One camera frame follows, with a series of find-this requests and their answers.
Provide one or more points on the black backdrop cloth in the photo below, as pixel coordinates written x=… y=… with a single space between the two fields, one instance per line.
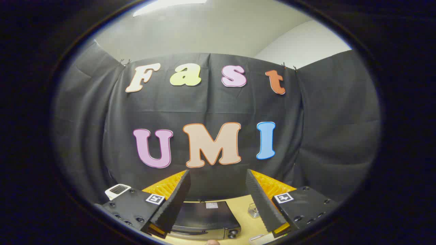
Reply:
x=211 y=109

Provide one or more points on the white pop-up toaster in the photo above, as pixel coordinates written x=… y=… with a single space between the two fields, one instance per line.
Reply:
x=117 y=190

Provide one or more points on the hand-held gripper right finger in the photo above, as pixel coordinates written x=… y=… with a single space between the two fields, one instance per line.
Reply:
x=262 y=200

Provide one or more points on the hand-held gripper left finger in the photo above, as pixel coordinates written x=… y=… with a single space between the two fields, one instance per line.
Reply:
x=177 y=199

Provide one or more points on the black toaster oven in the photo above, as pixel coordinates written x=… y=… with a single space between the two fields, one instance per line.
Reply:
x=204 y=217

